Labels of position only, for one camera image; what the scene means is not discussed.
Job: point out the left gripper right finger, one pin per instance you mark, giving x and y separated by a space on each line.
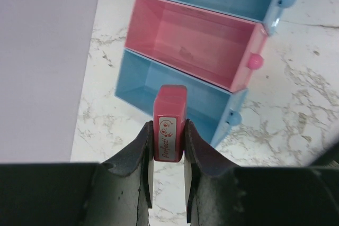
220 192

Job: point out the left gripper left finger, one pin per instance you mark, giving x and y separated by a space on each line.
114 192

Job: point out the pink eraser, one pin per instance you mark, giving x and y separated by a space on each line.
169 118

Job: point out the pink storage bin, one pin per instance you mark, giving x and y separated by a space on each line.
220 49

